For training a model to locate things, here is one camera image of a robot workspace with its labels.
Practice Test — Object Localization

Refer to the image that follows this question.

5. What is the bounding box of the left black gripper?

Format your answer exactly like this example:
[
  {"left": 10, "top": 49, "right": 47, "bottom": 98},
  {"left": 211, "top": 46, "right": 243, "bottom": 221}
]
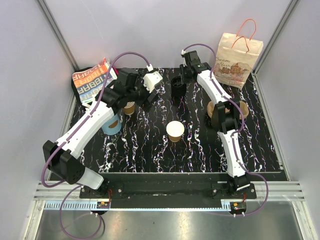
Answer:
[{"left": 126, "top": 72, "right": 161, "bottom": 113}]

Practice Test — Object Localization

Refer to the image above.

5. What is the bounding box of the stack of paper coffee cups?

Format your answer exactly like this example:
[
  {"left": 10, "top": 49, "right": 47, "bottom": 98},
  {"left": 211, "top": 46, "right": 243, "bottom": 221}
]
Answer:
[{"left": 123, "top": 101, "right": 135, "bottom": 116}]

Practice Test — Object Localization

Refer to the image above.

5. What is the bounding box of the single brown paper cup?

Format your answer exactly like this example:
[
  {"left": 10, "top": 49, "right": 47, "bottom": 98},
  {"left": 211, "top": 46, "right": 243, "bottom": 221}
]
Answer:
[{"left": 166, "top": 121, "right": 185, "bottom": 143}]

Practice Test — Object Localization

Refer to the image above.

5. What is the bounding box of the beige paper takeout bag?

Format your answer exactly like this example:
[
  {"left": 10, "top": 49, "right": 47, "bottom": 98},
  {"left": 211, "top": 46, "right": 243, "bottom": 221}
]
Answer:
[{"left": 213, "top": 27, "right": 264, "bottom": 89}]

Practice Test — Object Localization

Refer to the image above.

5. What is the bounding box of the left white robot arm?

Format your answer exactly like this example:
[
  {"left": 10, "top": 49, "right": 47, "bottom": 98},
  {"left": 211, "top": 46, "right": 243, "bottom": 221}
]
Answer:
[{"left": 42, "top": 68, "right": 163, "bottom": 198}]

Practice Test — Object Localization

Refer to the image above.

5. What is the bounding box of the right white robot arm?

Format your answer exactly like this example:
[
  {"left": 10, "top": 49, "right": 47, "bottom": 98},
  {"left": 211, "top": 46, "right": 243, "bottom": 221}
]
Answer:
[{"left": 180, "top": 50, "right": 250, "bottom": 199}]

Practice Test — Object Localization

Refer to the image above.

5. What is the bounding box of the stack of black cup lids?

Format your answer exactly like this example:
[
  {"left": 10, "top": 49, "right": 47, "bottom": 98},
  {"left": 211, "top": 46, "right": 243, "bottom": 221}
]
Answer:
[{"left": 170, "top": 76, "right": 187, "bottom": 98}]

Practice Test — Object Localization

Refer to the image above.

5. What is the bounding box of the light blue straw holder cup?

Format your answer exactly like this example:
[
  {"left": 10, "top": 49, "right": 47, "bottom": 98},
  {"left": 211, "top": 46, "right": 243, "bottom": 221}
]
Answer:
[{"left": 101, "top": 113, "right": 122, "bottom": 136}]

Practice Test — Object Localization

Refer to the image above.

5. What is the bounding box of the colourful rabbit print cloth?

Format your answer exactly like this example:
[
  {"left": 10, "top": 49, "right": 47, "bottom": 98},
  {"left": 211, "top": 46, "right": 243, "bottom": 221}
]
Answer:
[{"left": 71, "top": 58, "right": 110, "bottom": 105}]

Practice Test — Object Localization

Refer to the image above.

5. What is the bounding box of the stack of brown cup carriers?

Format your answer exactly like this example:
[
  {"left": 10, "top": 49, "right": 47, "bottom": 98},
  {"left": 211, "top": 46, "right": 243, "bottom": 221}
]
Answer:
[{"left": 206, "top": 100, "right": 249, "bottom": 119}]

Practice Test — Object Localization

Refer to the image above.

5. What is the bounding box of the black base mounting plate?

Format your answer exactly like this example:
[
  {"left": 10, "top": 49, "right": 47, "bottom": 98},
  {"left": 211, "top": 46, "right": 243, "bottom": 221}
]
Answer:
[{"left": 79, "top": 172, "right": 257, "bottom": 210}]

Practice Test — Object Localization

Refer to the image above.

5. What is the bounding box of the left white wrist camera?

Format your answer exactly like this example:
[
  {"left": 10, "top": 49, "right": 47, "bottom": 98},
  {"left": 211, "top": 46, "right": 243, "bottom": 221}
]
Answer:
[{"left": 143, "top": 71, "right": 163, "bottom": 93}]

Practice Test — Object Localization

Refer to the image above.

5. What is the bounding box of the aluminium frame rail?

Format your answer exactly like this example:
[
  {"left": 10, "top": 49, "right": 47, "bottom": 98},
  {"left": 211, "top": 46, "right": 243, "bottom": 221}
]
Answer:
[{"left": 24, "top": 176, "right": 317, "bottom": 240}]

